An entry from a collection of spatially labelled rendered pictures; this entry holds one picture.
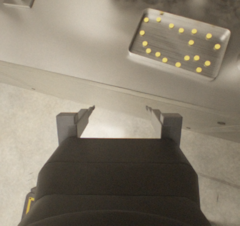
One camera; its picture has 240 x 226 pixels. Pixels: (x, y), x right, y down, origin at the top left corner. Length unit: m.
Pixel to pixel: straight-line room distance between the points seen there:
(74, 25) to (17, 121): 1.13
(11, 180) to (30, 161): 0.21
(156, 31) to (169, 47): 0.05
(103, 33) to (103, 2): 0.09
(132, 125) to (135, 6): 0.84
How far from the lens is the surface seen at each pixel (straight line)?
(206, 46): 0.44
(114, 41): 0.44
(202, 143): 1.24
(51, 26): 0.52
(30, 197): 1.08
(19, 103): 1.53
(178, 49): 0.42
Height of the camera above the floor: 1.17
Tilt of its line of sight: 78 degrees down
